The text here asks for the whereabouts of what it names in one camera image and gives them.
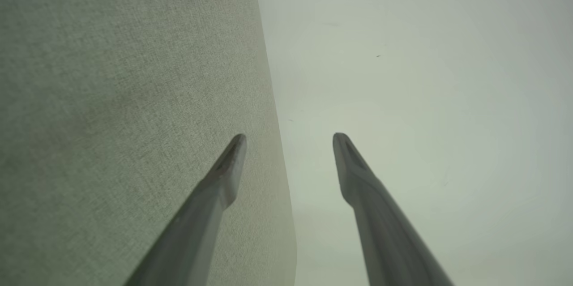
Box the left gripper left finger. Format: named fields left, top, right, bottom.
left=124, top=133, right=248, bottom=286

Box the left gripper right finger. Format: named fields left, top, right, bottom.
left=333, top=132, right=453, bottom=286

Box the grey fabric mat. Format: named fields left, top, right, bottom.
left=0, top=0, right=297, bottom=286

